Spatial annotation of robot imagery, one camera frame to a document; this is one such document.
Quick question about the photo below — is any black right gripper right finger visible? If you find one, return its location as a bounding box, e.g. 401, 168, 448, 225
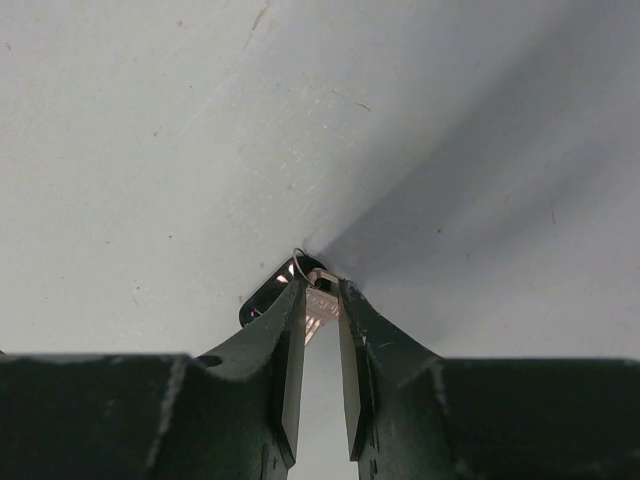
339, 280, 639, 479

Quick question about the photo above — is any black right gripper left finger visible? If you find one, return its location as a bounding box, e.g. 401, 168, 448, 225
1, 281, 305, 479

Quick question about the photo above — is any key with black tag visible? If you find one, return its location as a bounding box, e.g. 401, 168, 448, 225
239, 248, 340, 346

